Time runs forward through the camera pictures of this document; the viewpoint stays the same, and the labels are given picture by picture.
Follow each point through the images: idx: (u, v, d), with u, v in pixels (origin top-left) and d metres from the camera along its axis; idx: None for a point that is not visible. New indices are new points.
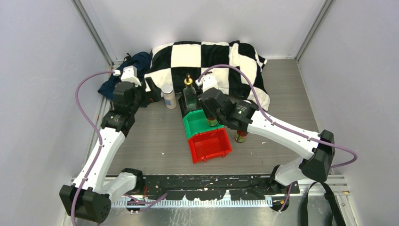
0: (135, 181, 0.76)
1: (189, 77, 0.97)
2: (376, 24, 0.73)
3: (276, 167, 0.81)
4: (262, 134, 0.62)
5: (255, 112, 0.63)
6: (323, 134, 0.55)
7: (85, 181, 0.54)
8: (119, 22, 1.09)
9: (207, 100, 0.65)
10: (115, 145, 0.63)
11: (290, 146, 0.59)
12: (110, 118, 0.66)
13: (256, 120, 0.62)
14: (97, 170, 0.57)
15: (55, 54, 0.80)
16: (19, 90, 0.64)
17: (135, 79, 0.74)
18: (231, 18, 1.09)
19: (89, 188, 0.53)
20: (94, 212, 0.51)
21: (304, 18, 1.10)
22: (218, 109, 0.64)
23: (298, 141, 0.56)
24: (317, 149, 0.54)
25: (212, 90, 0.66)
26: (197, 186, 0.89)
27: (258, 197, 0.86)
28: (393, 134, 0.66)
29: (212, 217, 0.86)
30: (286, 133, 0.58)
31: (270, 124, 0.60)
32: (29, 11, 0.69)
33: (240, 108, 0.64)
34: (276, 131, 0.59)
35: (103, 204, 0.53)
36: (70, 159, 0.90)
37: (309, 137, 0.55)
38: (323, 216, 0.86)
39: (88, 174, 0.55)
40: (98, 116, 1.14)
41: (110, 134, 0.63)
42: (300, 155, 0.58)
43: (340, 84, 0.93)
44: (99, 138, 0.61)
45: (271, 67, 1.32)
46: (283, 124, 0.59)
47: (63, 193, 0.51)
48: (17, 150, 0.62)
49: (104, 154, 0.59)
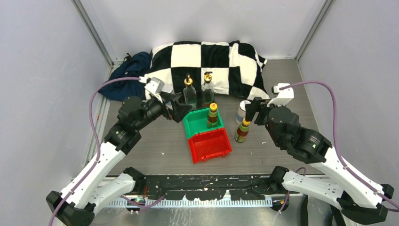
0: (132, 186, 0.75)
1: (189, 77, 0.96)
2: (376, 24, 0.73)
3: (285, 171, 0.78)
4: (326, 173, 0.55)
5: (328, 149, 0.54)
6: (387, 189, 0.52)
7: (71, 194, 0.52)
8: (119, 22, 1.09)
9: (279, 124, 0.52)
10: (112, 162, 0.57)
11: (346, 189, 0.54)
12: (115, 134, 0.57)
13: (329, 159, 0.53)
14: (85, 186, 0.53)
15: (55, 54, 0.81)
16: (20, 90, 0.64)
17: (157, 95, 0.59)
18: (231, 18, 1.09)
19: (72, 203, 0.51)
20: (74, 224, 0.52)
21: (305, 18, 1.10)
22: (289, 136, 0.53)
23: (365, 192, 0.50)
24: (381, 205, 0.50)
25: (287, 112, 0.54)
26: (197, 186, 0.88)
27: (258, 197, 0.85)
28: (394, 134, 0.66)
29: (212, 217, 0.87)
30: (356, 182, 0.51)
31: (343, 167, 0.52)
32: (29, 11, 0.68)
33: (314, 141, 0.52)
34: (345, 176, 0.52)
35: (84, 217, 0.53)
36: (70, 159, 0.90)
37: (377, 191, 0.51)
38: (323, 216, 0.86)
39: (76, 188, 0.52)
40: (98, 116, 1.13)
41: (108, 149, 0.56)
42: (355, 201, 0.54)
43: (339, 84, 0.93)
44: (97, 153, 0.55)
45: (271, 67, 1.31)
46: (355, 171, 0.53)
47: (49, 198, 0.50)
48: (18, 149, 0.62)
49: (98, 170, 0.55)
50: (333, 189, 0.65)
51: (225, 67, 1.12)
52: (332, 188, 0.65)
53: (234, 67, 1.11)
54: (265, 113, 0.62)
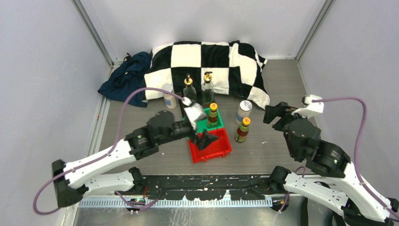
0: (129, 187, 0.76)
1: (189, 77, 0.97)
2: (376, 24, 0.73)
3: (287, 173, 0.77)
4: (340, 186, 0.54)
5: (347, 165, 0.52)
6: (394, 204, 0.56)
7: (72, 172, 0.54)
8: (119, 23, 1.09)
9: (300, 137, 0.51)
10: (121, 161, 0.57)
11: (355, 201, 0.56)
12: (135, 138, 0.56)
13: (348, 175, 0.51)
14: (87, 171, 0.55)
15: (55, 54, 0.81)
16: (20, 90, 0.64)
17: (193, 125, 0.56)
18: (231, 18, 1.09)
19: (67, 180, 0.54)
20: (59, 198, 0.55)
21: (305, 18, 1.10)
22: (309, 149, 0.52)
23: (376, 207, 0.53)
24: (388, 218, 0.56)
25: (311, 126, 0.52)
26: (197, 186, 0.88)
27: (258, 197, 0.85)
28: (394, 134, 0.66)
29: (212, 217, 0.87)
30: (372, 199, 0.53)
31: (360, 184, 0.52)
32: (29, 12, 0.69)
33: (336, 157, 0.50)
34: (361, 192, 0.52)
35: (70, 198, 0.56)
36: (69, 158, 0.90)
37: (387, 206, 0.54)
38: (323, 216, 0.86)
39: (78, 168, 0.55)
40: (98, 116, 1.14)
41: (123, 149, 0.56)
42: (362, 212, 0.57)
43: (339, 84, 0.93)
44: (111, 147, 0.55)
45: (271, 67, 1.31)
46: (368, 187, 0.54)
47: (56, 166, 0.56)
48: (18, 149, 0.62)
49: (103, 163, 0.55)
50: (338, 197, 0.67)
51: (225, 67, 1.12)
52: (337, 196, 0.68)
53: (234, 67, 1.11)
54: (286, 120, 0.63)
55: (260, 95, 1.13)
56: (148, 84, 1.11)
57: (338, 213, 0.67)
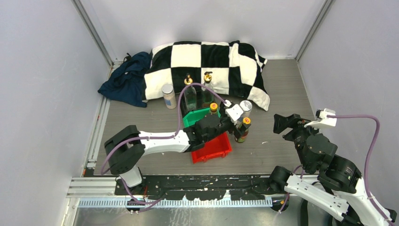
0: (137, 181, 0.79)
1: (189, 77, 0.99)
2: (376, 24, 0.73)
3: (289, 174, 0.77)
4: (348, 197, 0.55)
5: (359, 181, 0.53)
6: (394, 215, 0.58)
7: (147, 139, 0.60)
8: (119, 22, 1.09)
9: (318, 154, 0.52)
10: (179, 147, 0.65)
11: (360, 212, 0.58)
12: (191, 133, 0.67)
13: (358, 189, 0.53)
14: (157, 143, 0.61)
15: (55, 54, 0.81)
16: (19, 89, 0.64)
17: (234, 121, 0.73)
18: (231, 18, 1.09)
19: (143, 144, 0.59)
20: (118, 161, 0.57)
21: (305, 18, 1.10)
22: (324, 164, 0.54)
23: (378, 220, 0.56)
24: None
25: (326, 142, 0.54)
26: (197, 186, 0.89)
27: (258, 197, 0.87)
28: (395, 134, 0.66)
29: (212, 217, 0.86)
30: (375, 211, 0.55)
31: (367, 197, 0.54)
32: (29, 11, 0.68)
33: (351, 173, 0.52)
34: (367, 205, 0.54)
35: (127, 165, 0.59)
36: (69, 158, 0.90)
37: (388, 219, 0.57)
38: (323, 216, 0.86)
39: (152, 138, 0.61)
40: (98, 116, 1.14)
41: (185, 136, 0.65)
42: (363, 221, 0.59)
43: (340, 84, 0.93)
44: (177, 131, 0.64)
45: (271, 67, 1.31)
46: (374, 200, 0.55)
47: (130, 128, 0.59)
48: (18, 149, 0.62)
49: (170, 141, 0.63)
50: (339, 204, 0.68)
51: (225, 67, 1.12)
52: (338, 202, 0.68)
53: (234, 67, 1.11)
54: (298, 133, 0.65)
55: (260, 95, 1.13)
56: (148, 84, 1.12)
57: (336, 218, 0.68)
